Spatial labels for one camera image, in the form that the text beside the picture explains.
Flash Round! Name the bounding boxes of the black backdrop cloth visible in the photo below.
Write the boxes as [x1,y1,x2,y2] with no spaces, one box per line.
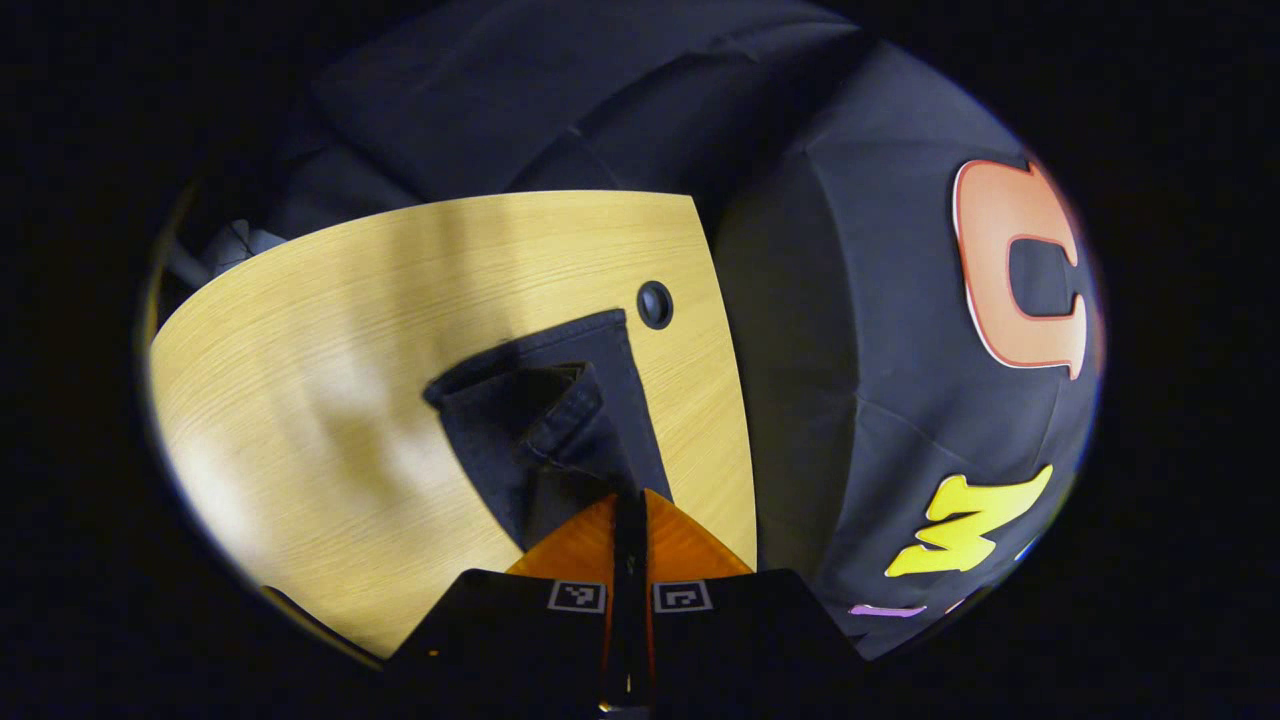
[165,0,1106,661]

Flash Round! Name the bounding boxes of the white object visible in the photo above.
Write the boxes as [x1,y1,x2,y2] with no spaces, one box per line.
[195,218,293,283]

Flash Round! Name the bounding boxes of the black jeans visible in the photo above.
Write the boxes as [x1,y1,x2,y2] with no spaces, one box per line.
[422,308,674,553]

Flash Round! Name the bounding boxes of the black table cable grommet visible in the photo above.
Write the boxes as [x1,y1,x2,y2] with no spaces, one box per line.
[637,281,675,331]

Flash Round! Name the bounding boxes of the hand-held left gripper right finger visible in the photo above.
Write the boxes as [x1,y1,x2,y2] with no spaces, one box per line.
[630,488,873,720]

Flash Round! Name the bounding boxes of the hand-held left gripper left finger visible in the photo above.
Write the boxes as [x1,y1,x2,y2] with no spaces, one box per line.
[384,491,629,720]

